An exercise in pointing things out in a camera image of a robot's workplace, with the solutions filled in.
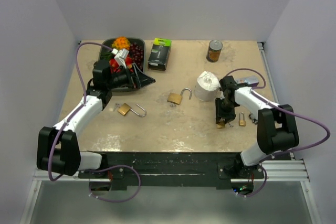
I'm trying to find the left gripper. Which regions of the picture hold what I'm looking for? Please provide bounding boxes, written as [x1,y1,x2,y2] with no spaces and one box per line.
[107,63,155,90]

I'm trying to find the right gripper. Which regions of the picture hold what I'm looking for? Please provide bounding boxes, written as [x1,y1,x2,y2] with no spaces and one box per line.
[215,97,237,124]

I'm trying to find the small brass padlock with key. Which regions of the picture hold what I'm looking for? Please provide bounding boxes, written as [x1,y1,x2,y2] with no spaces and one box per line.
[216,121,225,129]

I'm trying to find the long shackle brass padlock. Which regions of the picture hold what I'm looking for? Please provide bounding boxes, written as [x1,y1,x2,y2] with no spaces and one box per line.
[238,112,246,126]

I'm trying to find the key with panda keychain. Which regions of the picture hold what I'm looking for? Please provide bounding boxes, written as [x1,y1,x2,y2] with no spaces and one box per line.
[249,113,258,125]

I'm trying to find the large brass padlock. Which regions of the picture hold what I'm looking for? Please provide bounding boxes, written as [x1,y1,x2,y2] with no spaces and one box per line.
[113,103,147,118]
[167,88,193,105]

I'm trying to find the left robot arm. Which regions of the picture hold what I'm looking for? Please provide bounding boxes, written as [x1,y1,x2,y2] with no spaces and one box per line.
[37,60,155,178]

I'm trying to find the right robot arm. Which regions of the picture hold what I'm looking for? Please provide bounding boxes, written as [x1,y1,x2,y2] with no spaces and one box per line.
[215,76,299,178]

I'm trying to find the black green razor box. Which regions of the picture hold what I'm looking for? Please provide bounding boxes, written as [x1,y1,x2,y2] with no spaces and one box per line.
[148,38,172,71]

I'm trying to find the white toilet paper roll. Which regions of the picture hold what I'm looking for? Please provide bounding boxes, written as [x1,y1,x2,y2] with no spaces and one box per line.
[194,71,219,101]

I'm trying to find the dark red grapes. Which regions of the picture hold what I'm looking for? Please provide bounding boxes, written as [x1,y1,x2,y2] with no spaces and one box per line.
[130,43,144,71]

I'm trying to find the red strawberries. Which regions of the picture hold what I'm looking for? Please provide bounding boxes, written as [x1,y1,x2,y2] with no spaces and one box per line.
[109,57,133,73]

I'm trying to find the orange flower bunch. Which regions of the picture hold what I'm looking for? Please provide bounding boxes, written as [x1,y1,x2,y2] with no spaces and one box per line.
[112,37,131,50]

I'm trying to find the grey fruit tray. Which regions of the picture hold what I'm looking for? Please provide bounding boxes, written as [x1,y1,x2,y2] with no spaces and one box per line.
[98,37,146,93]

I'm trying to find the orange label tin can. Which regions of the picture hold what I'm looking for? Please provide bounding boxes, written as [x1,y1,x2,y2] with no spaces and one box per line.
[206,40,223,62]

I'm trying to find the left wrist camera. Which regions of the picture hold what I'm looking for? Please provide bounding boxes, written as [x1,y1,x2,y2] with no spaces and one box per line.
[111,48,129,68]

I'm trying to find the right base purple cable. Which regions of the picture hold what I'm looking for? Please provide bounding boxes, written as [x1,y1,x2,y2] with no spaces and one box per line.
[233,167,268,198]

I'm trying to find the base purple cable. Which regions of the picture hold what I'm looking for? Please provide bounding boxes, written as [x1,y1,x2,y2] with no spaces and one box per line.
[88,165,142,204]
[233,167,268,198]

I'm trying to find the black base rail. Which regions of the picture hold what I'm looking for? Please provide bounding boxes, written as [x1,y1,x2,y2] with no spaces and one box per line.
[77,151,266,191]

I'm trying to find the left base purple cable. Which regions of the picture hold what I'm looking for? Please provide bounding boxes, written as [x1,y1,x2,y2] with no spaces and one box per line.
[88,165,142,204]

